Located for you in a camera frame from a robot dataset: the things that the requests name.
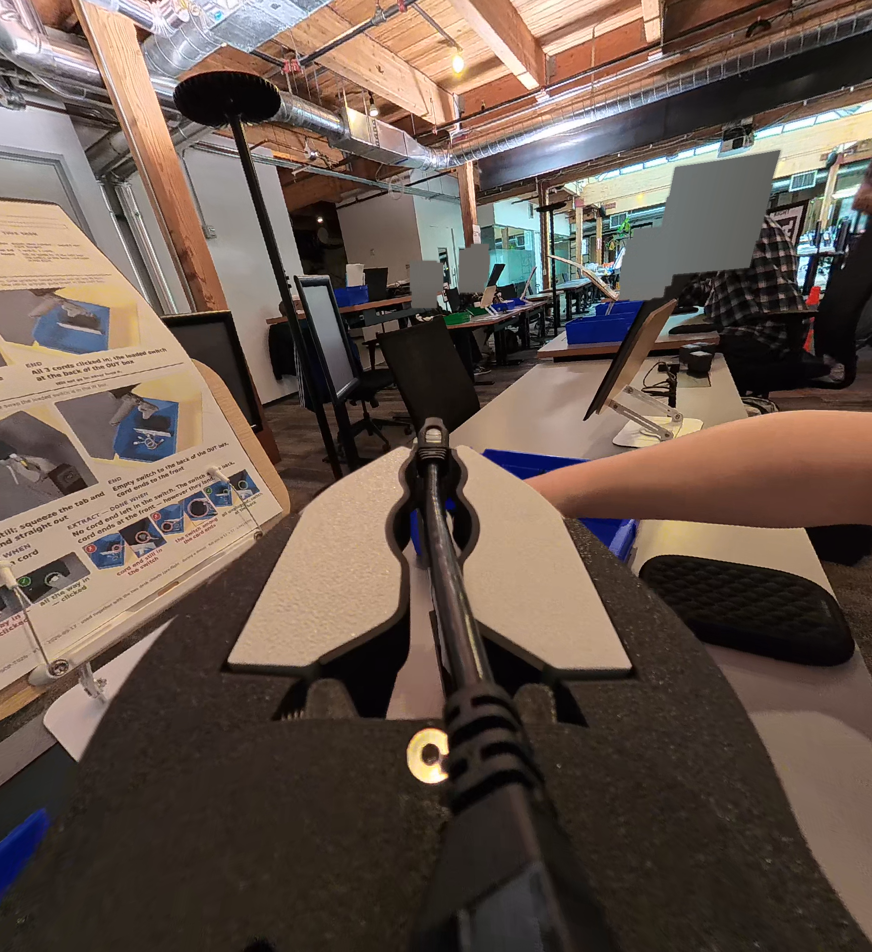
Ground black ethernet cable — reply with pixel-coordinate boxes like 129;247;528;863
411;420;578;952

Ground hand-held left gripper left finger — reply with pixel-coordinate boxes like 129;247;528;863
228;447;416;678

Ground black pole with round top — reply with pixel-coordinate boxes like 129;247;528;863
173;70;350;477

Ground dark rectangular table panel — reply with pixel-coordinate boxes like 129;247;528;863
0;740;83;879

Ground silver ventilation duct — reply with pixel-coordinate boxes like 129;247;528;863
0;0;872;172

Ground white stand base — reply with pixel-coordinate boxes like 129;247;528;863
42;618;176;763

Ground wooden pillar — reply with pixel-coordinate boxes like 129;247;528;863
72;0;232;313

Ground person's right forearm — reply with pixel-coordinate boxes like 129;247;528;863
525;410;872;536

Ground black textured pad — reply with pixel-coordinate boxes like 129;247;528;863
640;554;858;667

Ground printed instruction poster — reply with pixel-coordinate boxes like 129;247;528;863
0;198;284;700

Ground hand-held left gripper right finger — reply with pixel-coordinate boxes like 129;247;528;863
451;444;638;685

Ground black bag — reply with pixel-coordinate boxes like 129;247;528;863
808;524;872;568

